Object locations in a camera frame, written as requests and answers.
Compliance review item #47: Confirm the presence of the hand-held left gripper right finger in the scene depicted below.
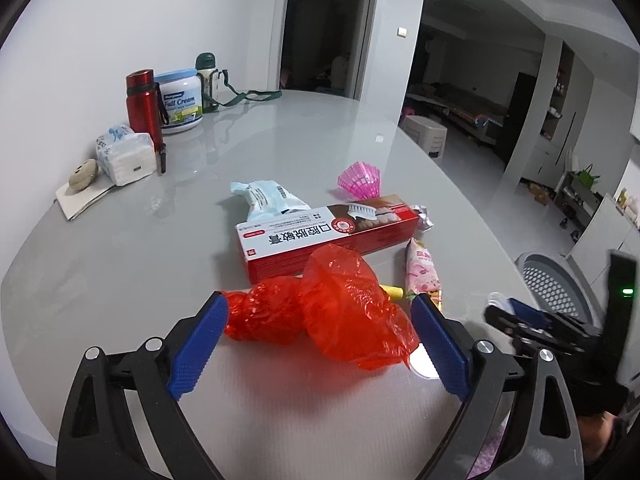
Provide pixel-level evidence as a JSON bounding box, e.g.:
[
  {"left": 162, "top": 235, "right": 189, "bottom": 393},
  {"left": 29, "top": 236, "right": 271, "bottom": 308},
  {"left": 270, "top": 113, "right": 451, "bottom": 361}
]
[{"left": 410, "top": 292, "right": 586, "bottom": 480}]

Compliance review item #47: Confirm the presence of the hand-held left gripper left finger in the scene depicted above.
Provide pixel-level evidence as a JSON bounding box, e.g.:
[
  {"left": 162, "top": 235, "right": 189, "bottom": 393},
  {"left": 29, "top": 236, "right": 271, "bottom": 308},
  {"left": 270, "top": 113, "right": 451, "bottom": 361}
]
[{"left": 56, "top": 290, "right": 231, "bottom": 480}]

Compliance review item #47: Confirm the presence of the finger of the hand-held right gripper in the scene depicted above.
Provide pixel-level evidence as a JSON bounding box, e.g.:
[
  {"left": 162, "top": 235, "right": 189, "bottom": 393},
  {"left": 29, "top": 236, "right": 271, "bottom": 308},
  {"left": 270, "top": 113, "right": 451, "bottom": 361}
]
[
  {"left": 484, "top": 305, "right": 553, "bottom": 358},
  {"left": 507, "top": 297, "right": 563, "bottom": 333}
]

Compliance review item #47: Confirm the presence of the pink ice cream wrapper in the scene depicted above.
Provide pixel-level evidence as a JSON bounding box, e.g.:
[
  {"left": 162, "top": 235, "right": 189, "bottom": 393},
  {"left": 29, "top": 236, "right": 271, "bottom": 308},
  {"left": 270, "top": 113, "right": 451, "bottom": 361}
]
[{"left": 404, "top": 237, "right": 446, "bottom": 313}]

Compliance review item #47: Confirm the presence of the red plastic bag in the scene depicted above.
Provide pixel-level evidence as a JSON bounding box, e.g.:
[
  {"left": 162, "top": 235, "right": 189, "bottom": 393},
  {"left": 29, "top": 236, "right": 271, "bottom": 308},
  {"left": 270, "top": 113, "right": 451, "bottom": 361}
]
[{"left": 222, "top": 243, "right": 421, "bottom": 372}]

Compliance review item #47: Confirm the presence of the red toothpaste box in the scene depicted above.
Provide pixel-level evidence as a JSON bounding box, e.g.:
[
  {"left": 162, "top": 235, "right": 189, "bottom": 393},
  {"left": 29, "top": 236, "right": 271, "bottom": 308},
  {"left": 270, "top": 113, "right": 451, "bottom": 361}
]
[{"left": 236, "top": 194, "right": 421, "bottom": 286}]

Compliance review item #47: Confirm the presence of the light blue snack packet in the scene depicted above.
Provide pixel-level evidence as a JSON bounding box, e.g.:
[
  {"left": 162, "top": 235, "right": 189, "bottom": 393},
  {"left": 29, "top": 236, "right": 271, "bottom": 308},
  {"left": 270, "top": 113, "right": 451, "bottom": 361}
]
[{"left": 230, "top": 180, "right": 311, "bottom": 221}]

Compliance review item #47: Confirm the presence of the pink pleated plastic cup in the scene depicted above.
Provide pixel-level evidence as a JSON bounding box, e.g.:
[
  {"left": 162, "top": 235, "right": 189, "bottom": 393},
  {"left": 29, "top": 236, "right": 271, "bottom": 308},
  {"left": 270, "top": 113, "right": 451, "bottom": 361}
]
[{"left": 337, "top": 161, "right": 382, "bottom": 200}]

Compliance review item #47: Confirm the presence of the person's right forearm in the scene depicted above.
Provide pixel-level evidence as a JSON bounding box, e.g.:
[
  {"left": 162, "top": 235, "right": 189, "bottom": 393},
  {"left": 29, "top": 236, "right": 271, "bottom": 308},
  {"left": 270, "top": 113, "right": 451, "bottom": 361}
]
[{"left": 575, "top": 410, "right": 627, "bottom": 480}]

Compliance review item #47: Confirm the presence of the white cabinet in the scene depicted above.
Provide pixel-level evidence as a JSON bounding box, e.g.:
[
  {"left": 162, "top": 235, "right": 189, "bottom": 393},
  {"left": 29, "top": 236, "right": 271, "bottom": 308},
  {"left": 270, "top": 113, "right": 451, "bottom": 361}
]
[{"left": 570, "top": 192, "right": 640, "bottom": 288}]

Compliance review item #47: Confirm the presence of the purple patterned cloth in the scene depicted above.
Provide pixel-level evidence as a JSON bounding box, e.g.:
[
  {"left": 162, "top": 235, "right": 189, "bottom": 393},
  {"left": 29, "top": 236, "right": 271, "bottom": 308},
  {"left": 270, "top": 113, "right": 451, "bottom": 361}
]
[{"left": 470, "top": 422, "right": 507, "bottom": 480}]

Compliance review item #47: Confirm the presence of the silver foil wrapper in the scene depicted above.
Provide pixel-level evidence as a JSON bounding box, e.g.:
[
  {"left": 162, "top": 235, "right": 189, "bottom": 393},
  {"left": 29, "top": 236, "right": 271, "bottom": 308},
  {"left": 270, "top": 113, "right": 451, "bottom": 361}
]
[{"left": 411, "top": 203, "right": 434, "bottom": 233}]

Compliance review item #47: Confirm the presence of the green bag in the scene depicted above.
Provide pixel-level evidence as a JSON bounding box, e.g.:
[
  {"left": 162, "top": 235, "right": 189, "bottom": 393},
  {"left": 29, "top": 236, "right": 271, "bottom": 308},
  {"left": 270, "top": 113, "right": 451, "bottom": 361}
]
[{"left": 572, "top": 163, "right": 601, "bottom": 193}]

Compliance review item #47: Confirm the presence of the folded beige paper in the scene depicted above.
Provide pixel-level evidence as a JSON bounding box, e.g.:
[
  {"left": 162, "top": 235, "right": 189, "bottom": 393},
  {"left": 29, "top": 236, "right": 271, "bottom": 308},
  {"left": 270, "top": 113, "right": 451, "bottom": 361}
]
[{"left": 55, "top": 180, "right": 118, "bottom": 222}]

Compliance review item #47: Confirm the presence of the white tissue pack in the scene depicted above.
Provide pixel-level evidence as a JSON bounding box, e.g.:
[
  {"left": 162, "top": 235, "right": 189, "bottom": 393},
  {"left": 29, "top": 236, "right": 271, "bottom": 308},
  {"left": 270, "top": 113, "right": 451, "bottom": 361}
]
[{"left": 95, "top": 125, "right": 156, "bottom": 186}]

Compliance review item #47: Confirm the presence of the white plastic stool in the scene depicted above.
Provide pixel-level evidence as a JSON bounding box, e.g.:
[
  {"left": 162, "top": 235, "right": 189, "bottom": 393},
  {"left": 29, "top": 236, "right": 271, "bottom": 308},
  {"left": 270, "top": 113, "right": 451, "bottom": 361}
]
[{"left": 402, "top": 115, "right": 447, "bottom": 161}]

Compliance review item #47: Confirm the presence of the beige round pouch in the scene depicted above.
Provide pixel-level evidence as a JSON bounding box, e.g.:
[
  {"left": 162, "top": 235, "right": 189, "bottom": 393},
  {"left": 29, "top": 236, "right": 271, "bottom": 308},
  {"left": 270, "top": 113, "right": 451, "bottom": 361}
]
[{"left": 67, "top": 158, "right": 99, "bottom": 192}]

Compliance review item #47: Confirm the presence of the dark sofa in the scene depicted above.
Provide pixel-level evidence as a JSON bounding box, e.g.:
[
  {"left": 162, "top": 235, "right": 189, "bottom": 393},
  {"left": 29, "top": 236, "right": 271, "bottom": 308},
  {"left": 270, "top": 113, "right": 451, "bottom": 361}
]
[{"left": 407, "top": 82, "right": 506, "bottom": 133}]

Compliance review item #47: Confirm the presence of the milk powder jar blue lid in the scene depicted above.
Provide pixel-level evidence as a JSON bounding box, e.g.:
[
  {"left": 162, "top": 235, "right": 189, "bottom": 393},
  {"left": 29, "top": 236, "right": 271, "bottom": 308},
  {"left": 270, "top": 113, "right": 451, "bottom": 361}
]
[{"left": 154, "top": 68, "right": 205, "bottom": 134}]

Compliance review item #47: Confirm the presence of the red thermos bottle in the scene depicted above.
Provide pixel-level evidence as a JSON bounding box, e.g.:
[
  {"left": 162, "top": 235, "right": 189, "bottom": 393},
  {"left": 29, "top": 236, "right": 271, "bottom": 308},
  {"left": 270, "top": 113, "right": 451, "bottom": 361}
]
[{"left": 125, "top": 69, "right": 168, "bottom": 147}]

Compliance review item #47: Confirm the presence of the white bottle green lid strap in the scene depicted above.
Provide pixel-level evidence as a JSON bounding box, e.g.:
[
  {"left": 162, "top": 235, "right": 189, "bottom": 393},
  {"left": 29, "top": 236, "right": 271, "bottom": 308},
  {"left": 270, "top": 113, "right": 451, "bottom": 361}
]
[{"left": 195, "top": 52, "right": 283, "bottom": 111}]

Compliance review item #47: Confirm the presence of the dark door frame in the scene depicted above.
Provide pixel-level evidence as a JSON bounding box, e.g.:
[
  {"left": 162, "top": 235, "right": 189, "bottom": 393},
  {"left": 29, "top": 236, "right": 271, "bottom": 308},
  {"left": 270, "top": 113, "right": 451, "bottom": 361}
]
[{"left": 272, "top": 0, "right": 382, "bottom": 102}]

